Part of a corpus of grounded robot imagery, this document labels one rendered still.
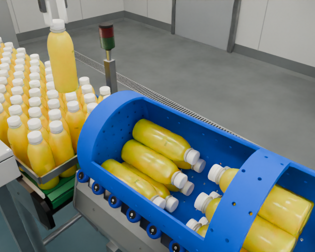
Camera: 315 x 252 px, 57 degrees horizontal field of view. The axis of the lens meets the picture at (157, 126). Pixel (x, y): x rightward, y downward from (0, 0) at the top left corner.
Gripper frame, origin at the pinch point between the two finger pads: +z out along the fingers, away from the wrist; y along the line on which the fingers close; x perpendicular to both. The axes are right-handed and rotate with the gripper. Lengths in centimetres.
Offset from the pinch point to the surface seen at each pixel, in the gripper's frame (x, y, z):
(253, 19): 94, 345, 88
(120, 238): -31, -11, 57
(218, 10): 148, 346, 85
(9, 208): 6, -27, 60
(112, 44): 23, 38, 24
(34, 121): 6.2, -10.7, 32.2
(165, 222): -49, -12, 33
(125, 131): -18.5, 5.3, 33.2
